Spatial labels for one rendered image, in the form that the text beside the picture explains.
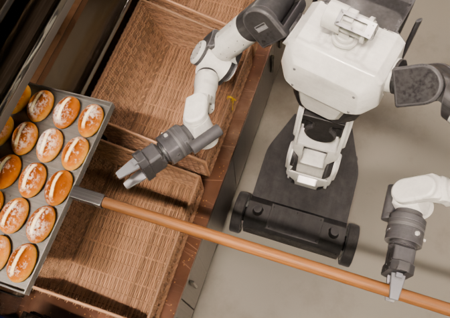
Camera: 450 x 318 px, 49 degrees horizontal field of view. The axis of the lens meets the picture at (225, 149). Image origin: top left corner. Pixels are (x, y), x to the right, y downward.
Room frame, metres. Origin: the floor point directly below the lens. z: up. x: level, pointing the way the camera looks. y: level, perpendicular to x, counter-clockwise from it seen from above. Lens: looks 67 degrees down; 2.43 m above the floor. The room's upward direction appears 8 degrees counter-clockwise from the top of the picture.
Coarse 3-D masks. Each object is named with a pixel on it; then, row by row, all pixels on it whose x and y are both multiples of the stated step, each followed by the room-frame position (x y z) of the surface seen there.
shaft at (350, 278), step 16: (112, 208) 0.41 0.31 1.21; (128, 208) 0.40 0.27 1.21; (144, 208) 0.40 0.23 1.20; (160, 224) 0.35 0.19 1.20; (176, 224) 0.34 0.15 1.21; (192, 224) 0.34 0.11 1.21; (208, 240) 0.29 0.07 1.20; (224, 240) 0.28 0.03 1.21; (240, 240) 0.28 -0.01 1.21; (272, 256) 0.23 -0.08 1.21; (288, 256) 0.22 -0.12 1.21; (320, 272) 0.17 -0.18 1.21; (336, 272) 0.17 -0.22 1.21; (352, 272) 0.17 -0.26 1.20; (368, 288) 0.12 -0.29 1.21; (384, 288) 0.12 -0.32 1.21; (416, 304) 0.07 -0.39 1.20; (432, 304) 0.07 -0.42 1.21; (448, 304) 0.06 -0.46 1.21
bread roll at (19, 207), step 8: (16, 200) 0.46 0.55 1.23; (24, 200) 0.46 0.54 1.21; (8, 208) 0.44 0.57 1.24; (16, 208) 0.43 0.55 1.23; (24, 208) 0.44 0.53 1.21; (0, 216) 0.42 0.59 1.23; (8, 216) 0.41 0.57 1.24; (16, 216) 0.42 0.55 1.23; (24, 216) 0.42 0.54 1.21; (0, 224) 0.40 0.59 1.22; (8, 224) 0.40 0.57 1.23; (16, 224) 0.40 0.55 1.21; (8, 232) 0.38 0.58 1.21
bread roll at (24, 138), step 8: (16, 128) 0.67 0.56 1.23; (24, 128) 0.66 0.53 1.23; (32, 128) 0.67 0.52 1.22; (16, 136) 0.64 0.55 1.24; (24, 136) 0.64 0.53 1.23; (32, 136) 0.64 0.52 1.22; (16, 144) 0.62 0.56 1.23; (24, 144) 0.62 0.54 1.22; (32, 144) 0.62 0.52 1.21; (16, 152) 0.60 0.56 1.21; (24, 152) 0.60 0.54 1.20
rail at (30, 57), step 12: (60, 0) 0.90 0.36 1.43; (48, 12) 0.87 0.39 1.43; (48, 24) 0.84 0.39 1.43; (36, 36) 0.80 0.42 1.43; (36, 48) 0.77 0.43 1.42; (24, 60) 0.74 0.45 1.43; (24, 72) 0.71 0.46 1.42; (12, 84) 0.67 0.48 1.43; (0, 96) 0.64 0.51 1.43; (0, 108) 0.61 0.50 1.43
